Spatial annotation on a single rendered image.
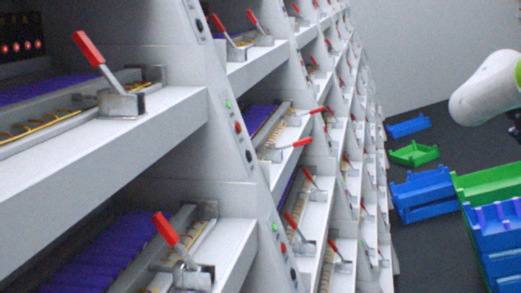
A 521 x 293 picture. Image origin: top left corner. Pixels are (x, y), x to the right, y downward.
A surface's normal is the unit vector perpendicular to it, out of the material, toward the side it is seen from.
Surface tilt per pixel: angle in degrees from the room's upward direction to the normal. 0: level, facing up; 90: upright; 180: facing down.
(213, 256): 19
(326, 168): 90
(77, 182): 109
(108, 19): 90
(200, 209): 90
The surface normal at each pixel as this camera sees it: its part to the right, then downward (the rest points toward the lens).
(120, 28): -0.20, 0.28
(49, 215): 0.98, 0.04
